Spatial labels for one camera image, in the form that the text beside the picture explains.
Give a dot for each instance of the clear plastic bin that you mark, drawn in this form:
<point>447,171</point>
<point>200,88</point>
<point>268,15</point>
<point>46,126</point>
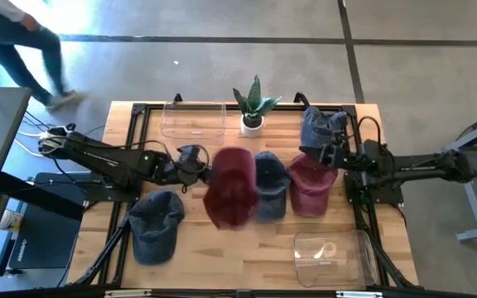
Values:
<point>193,124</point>
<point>333,265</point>

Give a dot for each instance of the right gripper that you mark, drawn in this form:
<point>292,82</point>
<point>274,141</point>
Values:
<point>346,155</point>

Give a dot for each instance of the silver metal bracket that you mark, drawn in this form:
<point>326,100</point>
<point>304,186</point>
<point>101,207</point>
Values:
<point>358,294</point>
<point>126,293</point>

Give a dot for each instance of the black desk crossbar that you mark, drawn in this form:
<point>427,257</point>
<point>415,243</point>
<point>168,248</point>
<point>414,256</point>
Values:
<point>35,194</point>

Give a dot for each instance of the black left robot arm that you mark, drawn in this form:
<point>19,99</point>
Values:
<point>110,159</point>

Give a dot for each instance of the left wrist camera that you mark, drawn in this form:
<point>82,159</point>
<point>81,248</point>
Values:
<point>189,155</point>

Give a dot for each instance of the white round plant pot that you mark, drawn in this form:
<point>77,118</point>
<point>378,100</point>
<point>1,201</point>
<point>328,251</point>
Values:
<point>251,131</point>

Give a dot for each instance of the blue denim baseball cap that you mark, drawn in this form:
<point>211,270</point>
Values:
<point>155,227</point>
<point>272,182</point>
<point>317,128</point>

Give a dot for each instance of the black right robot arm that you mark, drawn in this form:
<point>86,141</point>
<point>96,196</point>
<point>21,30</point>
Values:
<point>420,167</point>

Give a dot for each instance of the green snake plant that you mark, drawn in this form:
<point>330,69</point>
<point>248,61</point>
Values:
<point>255,99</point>

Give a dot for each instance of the maroon baseball cap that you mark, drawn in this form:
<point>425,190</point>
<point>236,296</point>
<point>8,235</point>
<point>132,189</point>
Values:
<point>232,186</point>
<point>311,190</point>

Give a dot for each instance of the black aluminium table frame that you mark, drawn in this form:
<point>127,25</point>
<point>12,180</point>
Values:
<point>288,107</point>

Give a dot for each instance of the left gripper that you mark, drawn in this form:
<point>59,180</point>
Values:
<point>189,176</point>

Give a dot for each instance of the black Husky tool case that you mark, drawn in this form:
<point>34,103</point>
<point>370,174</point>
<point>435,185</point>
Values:
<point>44,240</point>

